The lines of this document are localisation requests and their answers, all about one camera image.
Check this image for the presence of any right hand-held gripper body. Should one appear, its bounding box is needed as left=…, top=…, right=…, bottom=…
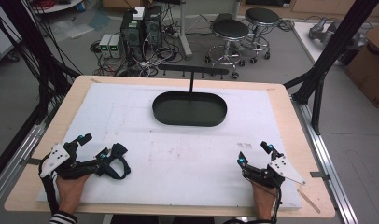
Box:
left=242, top=154, right=307, bottom=189

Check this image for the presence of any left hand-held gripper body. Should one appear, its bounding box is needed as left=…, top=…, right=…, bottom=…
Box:
left=38, top=140, right=102, bottom=181

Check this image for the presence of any black strap loop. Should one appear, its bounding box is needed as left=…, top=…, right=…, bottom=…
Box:
left=100, top=142, right=132, bottom=181

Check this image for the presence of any person's right hand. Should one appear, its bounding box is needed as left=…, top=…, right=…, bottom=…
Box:
left=251, top=182, right=278, bottom=221

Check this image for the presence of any person's left hand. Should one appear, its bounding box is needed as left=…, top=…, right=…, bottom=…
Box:
left=55, top=174, right=92, bottom=217

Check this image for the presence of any grey tape strip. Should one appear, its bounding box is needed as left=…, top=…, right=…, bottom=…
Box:
left=309, top=171, right=331, bottom=182
left=21, top=157, right=43, bottom=166

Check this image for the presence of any thin wooden stick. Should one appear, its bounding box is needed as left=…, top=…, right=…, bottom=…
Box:
left=296, top=188, right=322, bottom=215

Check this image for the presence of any white foam mat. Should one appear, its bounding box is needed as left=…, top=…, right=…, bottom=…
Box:
left=35, top=81, right=302, bottom=210

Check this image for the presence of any black stand with oval tray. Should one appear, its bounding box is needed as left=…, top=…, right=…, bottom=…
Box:
left=151, top=63, right=230, bottom=128

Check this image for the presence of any grey power supply unit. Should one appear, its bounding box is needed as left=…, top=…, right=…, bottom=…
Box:
left=98, top=33, right=113, bottom=59
left=109, top=33, right=124, bottom=59

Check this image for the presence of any clear plastic sheet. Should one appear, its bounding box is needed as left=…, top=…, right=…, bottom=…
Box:
left=49, top=19, right=95, bottom=43

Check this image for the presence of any black computer tower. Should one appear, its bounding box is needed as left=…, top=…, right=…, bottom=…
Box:
left=119, top=10, right=146, bottom=61
left=143, top=5, right=163, bottom=61

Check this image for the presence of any black round stool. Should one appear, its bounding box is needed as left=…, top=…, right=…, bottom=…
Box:
left=204, top=19, right=251, bottom=79
left=240, top=7, right=282, bottom=65

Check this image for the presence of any brown cardboard box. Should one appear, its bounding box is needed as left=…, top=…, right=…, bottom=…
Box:
left=344, top=21, right=379, bottom=109

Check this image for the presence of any grey device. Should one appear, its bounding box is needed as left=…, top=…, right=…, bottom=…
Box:
left=307, top=16, right=370, bottom=51

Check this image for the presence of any white box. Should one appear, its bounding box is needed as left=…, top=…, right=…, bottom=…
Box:
left=132, top=6, right=146, bottom=21

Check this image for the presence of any grey table leg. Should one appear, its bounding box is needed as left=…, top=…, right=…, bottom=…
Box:
left=177, top=0, right=194, bottom=61

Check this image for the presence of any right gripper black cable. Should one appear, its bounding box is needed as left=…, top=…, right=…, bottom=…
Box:
left=271, top=183, right=284, bottom=224

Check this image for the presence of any aluminium rail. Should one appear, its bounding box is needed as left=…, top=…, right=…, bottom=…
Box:
left=0, top=122, right=49, bottom=209
left=290, top=95, right=360, bottom=224

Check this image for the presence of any tangle of floor cables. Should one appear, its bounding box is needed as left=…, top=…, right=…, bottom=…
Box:
left=89, top=40, right=186, bottom=77

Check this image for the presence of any black frame with cable bundle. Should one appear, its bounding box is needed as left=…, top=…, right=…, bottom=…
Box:
left=0, top=0, right=81, bottom=125

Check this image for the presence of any black metal frame strut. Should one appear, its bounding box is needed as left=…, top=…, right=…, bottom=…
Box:
left=283, top=0, right=379, bottom=135

